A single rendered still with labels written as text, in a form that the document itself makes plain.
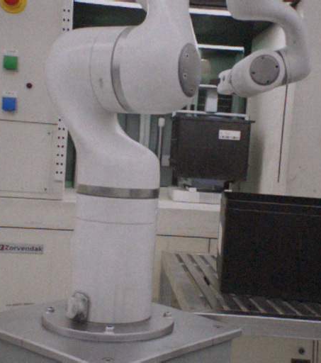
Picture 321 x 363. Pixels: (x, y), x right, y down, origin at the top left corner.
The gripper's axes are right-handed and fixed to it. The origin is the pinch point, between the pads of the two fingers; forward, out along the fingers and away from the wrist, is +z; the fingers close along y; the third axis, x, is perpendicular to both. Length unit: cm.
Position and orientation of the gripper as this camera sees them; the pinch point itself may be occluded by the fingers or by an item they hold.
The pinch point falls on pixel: (233, 86)
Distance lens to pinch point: 162.2
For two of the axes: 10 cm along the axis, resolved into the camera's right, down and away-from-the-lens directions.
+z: -0.8, -0.6, 9.9
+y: 9.9, 0.6, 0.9
